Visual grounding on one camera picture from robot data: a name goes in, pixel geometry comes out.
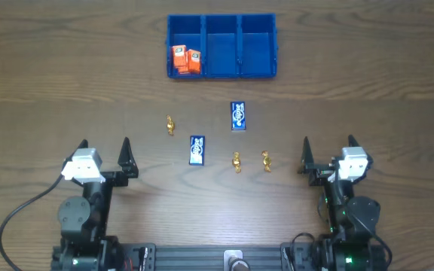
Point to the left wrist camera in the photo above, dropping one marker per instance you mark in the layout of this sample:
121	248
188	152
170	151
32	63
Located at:
84	165

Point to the mounting rail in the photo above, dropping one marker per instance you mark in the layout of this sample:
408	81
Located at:
194	257

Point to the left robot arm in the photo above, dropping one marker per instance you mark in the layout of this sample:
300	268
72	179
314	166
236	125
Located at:
96	211

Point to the blue tray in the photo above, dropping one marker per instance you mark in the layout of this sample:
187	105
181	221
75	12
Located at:
220	56

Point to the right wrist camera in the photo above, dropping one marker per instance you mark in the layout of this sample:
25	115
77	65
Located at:
352	163

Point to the gold candy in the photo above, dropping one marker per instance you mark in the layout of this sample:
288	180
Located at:
266	161
236	162
170	126

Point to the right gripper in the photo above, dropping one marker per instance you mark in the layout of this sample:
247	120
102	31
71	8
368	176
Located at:
320	175

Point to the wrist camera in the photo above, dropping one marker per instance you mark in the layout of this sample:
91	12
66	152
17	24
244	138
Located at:
84	165
352	163

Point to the orange candy box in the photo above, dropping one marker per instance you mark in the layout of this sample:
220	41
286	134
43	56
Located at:
182	70
194	62
179	56

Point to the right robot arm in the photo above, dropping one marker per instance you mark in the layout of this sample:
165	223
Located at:
364	214

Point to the blue candy pack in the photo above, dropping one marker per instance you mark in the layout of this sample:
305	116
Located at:
238	116
197	150

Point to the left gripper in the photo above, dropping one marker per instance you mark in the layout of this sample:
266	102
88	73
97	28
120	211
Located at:
116	178

